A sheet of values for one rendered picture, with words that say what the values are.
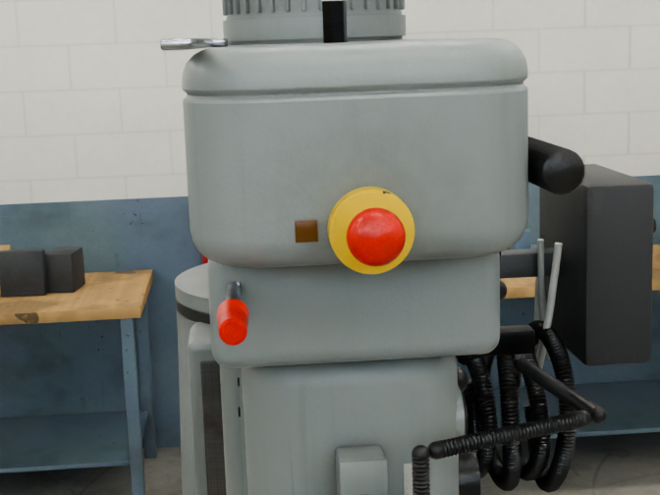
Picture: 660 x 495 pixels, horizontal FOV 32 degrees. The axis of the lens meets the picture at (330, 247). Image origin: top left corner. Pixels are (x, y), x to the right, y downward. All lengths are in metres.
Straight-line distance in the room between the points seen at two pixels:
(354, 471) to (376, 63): 0.35
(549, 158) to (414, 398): 0.25
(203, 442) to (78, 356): 3.99
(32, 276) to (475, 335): 4.00
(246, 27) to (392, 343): 0.42
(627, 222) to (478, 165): 0.51
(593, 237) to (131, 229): 4.13
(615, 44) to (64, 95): 2.54
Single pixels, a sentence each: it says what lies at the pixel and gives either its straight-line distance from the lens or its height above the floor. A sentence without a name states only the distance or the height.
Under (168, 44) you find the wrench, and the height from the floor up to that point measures 1.89.
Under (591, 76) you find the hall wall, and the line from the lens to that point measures 5.48.
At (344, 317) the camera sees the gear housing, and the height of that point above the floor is 1.67.
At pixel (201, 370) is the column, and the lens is 1.44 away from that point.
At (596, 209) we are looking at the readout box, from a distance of 1.29.
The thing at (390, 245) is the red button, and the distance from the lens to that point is 0.76.
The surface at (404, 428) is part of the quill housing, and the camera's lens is 0.99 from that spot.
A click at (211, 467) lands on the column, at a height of 1.36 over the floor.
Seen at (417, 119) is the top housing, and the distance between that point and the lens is 0.81.
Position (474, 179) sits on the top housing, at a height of 1.79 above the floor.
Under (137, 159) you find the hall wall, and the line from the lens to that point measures 5.26.
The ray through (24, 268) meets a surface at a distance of 4.86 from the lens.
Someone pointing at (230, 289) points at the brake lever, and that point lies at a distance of 0.88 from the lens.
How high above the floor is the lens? 1.89
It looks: 10 degrees down
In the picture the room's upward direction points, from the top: 2 degrees counter-clockwise
